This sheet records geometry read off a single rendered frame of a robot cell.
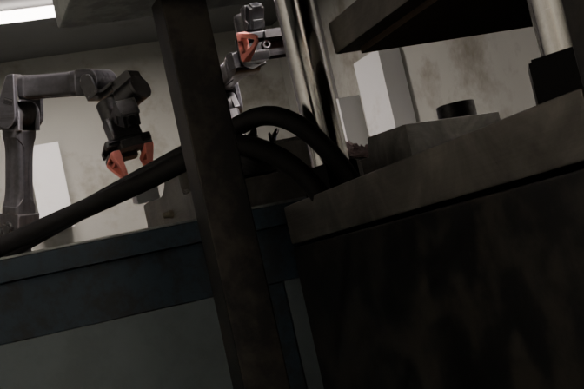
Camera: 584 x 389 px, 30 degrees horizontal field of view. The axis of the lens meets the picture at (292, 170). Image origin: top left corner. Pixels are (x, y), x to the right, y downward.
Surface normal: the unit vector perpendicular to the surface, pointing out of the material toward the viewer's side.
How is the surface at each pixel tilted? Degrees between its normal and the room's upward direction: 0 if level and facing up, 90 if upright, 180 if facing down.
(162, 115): 90
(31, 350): 90
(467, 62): 90
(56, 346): 90
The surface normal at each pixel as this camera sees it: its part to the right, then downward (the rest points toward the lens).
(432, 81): -0.92, 0.18
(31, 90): -0.42, 0.10
